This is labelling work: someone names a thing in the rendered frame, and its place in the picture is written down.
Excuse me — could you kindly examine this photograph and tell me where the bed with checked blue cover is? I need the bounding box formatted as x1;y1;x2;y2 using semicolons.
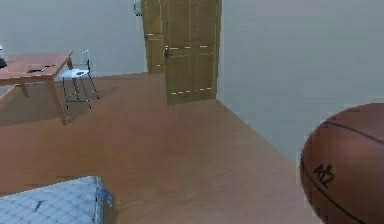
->
0;175;113;224

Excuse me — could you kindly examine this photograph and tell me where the white chair with black legs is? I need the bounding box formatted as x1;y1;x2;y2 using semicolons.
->
59;49;101;110

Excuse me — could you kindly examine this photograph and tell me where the brown wooden dining table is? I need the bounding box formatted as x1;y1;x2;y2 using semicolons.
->
0;51;74;127

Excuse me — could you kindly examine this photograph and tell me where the brown basketball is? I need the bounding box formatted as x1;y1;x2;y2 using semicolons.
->
299;102;384;224

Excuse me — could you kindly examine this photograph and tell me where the brown wooden room door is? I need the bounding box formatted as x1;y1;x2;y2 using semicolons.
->
140;0;166;75
161;0;223;106

